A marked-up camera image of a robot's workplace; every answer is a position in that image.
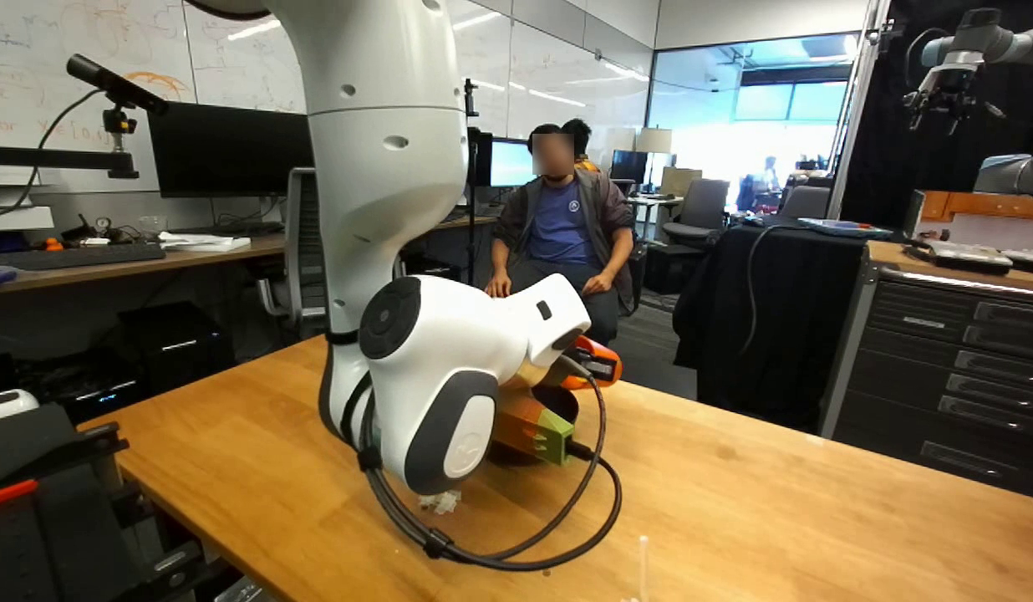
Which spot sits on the large dark monitor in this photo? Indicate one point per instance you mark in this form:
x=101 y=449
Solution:
x=233 y=152

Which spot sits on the wooden tray box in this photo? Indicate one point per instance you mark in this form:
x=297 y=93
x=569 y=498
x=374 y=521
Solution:
x=979 y=215

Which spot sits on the black keyboard device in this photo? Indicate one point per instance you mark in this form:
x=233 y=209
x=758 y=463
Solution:
x=962 y=256

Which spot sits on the black tripod pole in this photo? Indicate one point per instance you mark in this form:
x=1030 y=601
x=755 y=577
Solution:
x=468 y=111

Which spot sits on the lit monitor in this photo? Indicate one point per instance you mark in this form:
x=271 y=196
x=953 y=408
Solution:
x=508 y=160

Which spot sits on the seated person blue shirt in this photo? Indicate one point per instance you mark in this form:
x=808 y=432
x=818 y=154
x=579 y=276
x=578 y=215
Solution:
x=561 y=234

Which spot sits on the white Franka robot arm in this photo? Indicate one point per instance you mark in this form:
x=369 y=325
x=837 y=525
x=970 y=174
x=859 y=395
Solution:
x=381 y=169

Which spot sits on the wooden office desk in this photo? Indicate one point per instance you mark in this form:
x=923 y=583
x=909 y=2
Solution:
x=126 y=264

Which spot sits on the black curtain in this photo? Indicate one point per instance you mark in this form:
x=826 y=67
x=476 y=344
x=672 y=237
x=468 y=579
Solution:
x=929 y=154

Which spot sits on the small dark monitor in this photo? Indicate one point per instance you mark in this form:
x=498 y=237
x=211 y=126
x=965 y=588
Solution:
x=481 y=154

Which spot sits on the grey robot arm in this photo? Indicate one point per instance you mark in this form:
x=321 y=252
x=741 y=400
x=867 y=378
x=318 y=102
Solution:
x=962 y=53

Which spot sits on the grey drawer cabinet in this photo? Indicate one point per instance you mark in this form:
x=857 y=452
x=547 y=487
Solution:
x=952 y=354

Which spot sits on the white table lamp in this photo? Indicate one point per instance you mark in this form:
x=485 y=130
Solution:
x=652 y=140

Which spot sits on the grey padded chair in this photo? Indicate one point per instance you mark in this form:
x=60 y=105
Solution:
x=705 y=205

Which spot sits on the black draped table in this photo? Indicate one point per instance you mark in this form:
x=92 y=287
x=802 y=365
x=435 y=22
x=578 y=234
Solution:
x=776 y=312

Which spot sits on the grey mesh office chair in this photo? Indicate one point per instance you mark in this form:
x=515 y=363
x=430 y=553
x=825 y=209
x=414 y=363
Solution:
x=298 y=245

